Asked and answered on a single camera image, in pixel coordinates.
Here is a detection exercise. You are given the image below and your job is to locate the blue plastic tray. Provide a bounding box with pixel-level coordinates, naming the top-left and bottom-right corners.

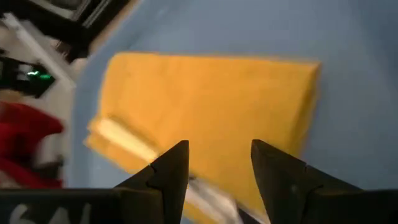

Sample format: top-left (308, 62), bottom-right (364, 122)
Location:
top-left (63, 0), bottom-right (398, 224)

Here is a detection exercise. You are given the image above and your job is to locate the red plastic object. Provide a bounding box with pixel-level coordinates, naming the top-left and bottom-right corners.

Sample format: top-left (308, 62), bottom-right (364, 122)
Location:
top-left (0, 101), bottom-right (65, 189)

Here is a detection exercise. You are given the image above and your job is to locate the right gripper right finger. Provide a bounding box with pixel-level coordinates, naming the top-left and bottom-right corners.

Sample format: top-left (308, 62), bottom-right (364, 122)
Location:
top-left (251, 139), bottom-right (362, 224)

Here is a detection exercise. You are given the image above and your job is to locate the knife with yellow handle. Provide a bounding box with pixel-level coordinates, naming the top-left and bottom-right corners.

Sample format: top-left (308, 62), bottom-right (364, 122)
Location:
top-left (88, 117), bottom-right (268, 224)

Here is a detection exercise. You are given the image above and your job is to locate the yellow cloth napkin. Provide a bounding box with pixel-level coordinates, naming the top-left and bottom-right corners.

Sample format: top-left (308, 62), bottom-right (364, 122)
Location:
top-left (83, 51), bottom-right (322, 224)

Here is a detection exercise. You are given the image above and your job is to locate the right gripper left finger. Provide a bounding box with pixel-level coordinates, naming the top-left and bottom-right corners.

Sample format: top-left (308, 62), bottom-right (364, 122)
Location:
top-left (114, 139), bottom-right (190, 224)

